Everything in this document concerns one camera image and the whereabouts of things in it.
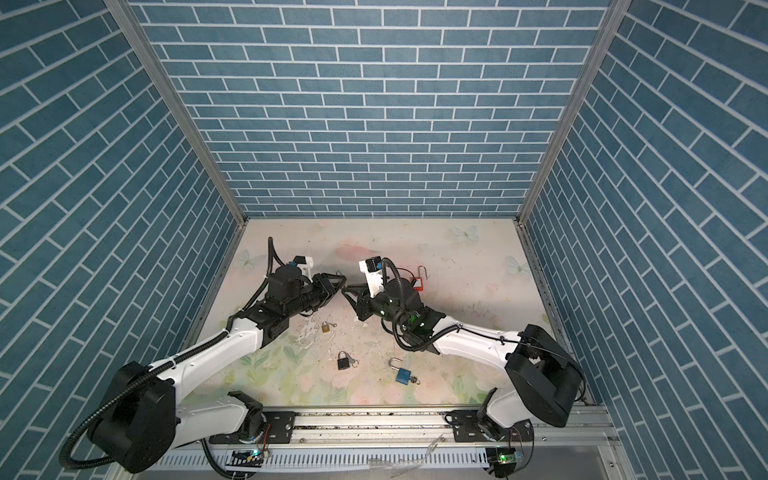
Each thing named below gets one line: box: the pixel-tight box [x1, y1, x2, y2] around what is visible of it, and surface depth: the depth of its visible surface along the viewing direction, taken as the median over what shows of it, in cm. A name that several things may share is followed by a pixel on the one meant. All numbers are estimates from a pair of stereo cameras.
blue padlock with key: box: [389, 357, 421, 386], surface depth 84 cm
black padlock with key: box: [337, 350, 359, 370], surface depth 86 cm
